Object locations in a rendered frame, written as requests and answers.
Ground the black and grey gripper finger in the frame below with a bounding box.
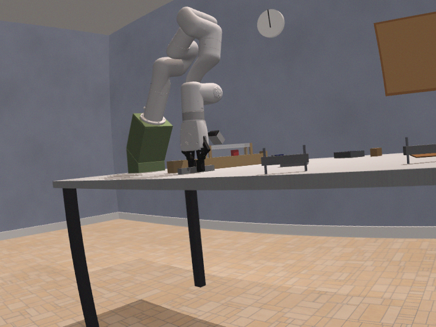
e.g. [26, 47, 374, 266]
[181, 151, 196, 167]
[196, 136, 210, 172]

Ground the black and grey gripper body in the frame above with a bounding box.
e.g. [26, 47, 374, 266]
[180, 119, 209, 151]

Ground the small brown block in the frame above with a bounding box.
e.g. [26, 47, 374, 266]
[370, 148, 382, 156]

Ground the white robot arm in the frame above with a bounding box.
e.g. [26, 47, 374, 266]
[140, 6, 223, 125]

